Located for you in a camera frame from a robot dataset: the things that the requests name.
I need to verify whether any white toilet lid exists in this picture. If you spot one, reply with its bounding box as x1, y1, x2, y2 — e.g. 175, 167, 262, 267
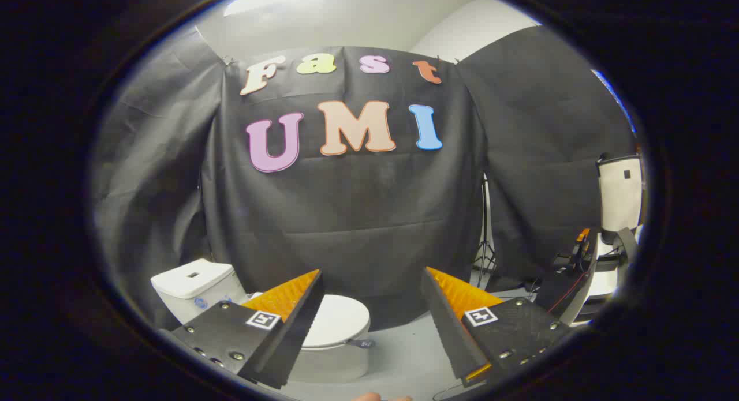
300, 294, 371, 351

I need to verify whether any white toilet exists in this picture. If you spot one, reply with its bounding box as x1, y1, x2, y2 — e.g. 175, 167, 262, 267
151, 260, 371, 384

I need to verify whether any black tripod stand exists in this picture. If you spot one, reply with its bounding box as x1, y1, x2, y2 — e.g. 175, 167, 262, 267
471, 176, 497, 289

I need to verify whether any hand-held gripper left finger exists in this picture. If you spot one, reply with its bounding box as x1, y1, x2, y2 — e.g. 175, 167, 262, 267
171, 268, 325, 390

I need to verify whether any black device with orange part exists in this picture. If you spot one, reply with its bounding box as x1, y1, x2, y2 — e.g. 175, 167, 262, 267
537, 228, 599, 327

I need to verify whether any black backdrop cloth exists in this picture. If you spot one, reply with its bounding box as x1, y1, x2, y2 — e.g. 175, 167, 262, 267
92, 26, 636, 332

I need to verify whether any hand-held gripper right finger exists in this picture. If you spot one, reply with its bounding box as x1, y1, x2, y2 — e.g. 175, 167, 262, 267
420, 267, 572, 388

